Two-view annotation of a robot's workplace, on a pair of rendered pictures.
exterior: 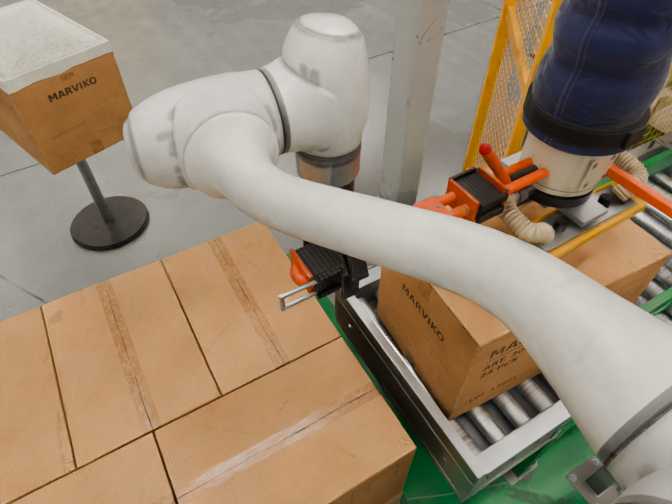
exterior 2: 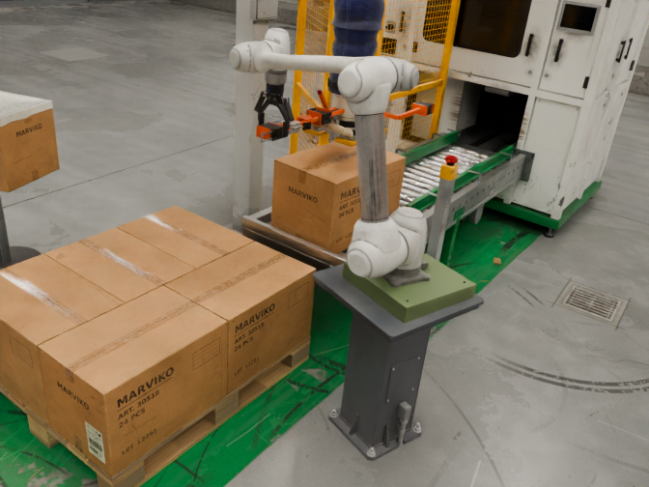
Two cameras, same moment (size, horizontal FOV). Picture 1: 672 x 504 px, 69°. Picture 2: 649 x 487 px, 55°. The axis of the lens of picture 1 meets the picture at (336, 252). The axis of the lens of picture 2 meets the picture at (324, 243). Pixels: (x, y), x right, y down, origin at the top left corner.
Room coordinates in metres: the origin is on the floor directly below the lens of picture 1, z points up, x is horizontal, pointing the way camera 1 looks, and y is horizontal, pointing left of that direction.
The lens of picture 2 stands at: (-1.86, 0.88, 2.03)
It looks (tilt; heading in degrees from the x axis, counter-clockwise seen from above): 28 degrees down; 334
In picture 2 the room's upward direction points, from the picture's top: 5 degrees clockwise
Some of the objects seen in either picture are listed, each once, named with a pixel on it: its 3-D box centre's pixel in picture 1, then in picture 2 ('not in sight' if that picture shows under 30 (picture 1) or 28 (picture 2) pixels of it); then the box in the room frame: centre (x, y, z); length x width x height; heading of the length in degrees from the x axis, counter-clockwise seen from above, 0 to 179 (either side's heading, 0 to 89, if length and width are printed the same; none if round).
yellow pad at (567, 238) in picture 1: (581, 216); (362, 131); (0.77, -0.54, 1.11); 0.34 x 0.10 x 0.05; 121
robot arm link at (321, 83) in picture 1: (317, 86); (274, 48); (0.54, 0.02, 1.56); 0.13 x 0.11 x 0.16; 118
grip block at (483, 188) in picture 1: (475, 195); (319, 116); (0.73, -0.28, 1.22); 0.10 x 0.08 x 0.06; 31
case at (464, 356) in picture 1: (505, 287); (338, 193); (0.86, -0.49, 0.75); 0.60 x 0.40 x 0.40; 116
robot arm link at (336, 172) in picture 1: (328, 156); (275, 75); (0.55, 0.01, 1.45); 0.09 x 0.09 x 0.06
